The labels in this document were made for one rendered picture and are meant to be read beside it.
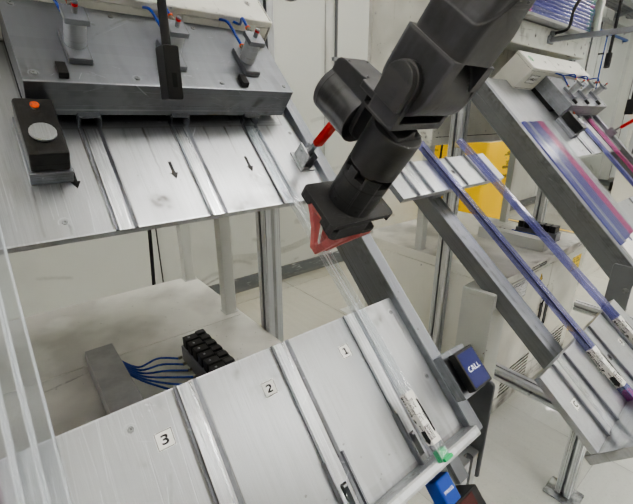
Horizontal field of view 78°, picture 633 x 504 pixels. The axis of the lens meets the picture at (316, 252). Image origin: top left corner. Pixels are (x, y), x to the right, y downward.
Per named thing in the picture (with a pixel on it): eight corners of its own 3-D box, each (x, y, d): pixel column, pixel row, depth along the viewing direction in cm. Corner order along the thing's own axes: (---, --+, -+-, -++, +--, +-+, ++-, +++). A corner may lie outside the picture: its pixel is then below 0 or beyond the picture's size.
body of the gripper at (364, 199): (297, 195, 46) (322, 146, 40) (359, 185, 52) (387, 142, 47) (325, 238, 43) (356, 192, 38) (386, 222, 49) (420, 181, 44)
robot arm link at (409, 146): (402, 141, 35) (438, 137, 39) (359, 93, 38) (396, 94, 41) (366, 194, 40) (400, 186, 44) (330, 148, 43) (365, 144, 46)
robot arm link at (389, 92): (422, 74, 31) (476, 79, 36) (341, -5, 35) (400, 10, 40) (351, 183, 39) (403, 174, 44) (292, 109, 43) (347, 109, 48)
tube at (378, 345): (445, 457, 44) (451, 456, 43) (437, 464, 43) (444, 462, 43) (257, 133, 60) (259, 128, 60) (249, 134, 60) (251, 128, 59)
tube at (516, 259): (629, 397, 56) (637, 394, 55) (627, 401, 55) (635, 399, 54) (419, 145, 72) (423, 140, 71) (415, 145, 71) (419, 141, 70)
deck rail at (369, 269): (450, 434, 55) (483, 427, 50) (441, 441, 54) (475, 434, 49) (249, 73, 75) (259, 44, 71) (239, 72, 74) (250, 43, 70)
